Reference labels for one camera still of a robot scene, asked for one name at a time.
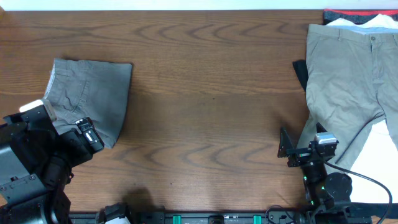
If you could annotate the dark red-striped garment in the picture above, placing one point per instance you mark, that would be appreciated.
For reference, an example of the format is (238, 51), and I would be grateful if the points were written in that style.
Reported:
(357, 17)

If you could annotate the black garment under khaki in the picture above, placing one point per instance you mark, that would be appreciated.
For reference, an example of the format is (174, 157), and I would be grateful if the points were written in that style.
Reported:
(300, 67)

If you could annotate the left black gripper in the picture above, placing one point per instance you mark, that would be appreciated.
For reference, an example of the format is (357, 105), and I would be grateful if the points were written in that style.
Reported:
(73, 140)

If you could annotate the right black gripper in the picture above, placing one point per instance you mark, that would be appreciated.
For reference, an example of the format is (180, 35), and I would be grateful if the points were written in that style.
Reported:
(286, 150)

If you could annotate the white garment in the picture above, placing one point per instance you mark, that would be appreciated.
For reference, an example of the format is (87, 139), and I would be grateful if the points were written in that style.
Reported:
(378, 158)

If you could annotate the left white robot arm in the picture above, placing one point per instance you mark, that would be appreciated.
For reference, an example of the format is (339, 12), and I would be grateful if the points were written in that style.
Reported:
(36, 165)

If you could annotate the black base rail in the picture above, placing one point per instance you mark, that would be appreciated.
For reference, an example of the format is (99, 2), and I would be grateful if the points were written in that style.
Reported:
(122, 213)

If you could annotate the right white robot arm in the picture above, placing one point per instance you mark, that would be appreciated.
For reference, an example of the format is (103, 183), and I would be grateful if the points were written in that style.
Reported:
(327, 194)

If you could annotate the grey shorts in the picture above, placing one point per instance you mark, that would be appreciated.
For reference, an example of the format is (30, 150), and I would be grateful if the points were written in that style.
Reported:
(86, 88)

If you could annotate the khaki shorts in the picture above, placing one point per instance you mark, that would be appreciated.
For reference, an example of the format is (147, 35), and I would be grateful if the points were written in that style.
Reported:
(352, 85)

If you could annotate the light blue garment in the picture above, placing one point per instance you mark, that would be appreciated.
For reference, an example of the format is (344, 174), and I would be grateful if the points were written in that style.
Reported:
(371, 30)

